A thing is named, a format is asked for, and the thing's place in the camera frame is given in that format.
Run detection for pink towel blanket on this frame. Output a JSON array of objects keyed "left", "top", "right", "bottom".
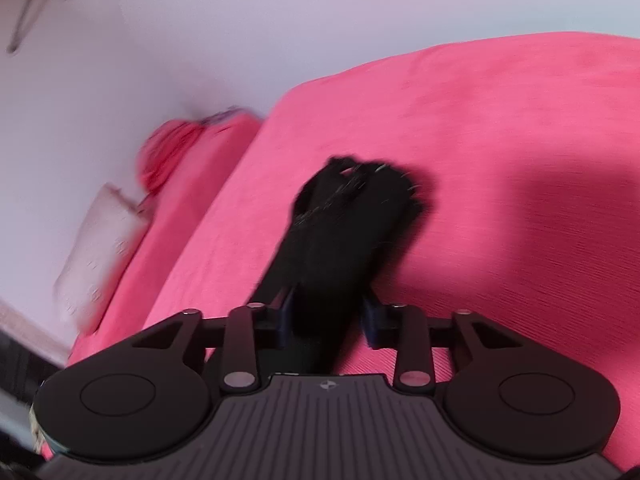
[{"left": 142, "top": 32, "right": 640, "bottom": 480}]

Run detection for pink bed mattress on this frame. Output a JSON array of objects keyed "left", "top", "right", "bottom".
[{"left": 67, "top": 112, "right": 264, "bottom": 367}]

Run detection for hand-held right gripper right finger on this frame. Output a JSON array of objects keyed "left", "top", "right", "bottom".
[{"left": 361, "top": 292, "right": 527, "bottom": 392}]

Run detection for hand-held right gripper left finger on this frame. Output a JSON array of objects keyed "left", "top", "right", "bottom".
[{"left": 131, "top": 286, "right": 298, "bottom": 393}]

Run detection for folded pink blanket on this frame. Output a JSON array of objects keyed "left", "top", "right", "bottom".
[{"left": 139, "top": 119, "right": 206, "bottom": 193}]

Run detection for black pants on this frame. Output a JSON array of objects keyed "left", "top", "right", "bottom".
[{"left": 247, "top": 156, "right": 427, "bottom": 376}]

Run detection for white pillow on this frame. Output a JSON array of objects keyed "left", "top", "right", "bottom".
[{"left": 54, "top": 184, "right": 152, "bottom": 336}]

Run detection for grey wall hanger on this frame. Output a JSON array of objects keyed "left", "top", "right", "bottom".
[{"left": 5, "top": 0, "right": 68, "bottom": 56}]

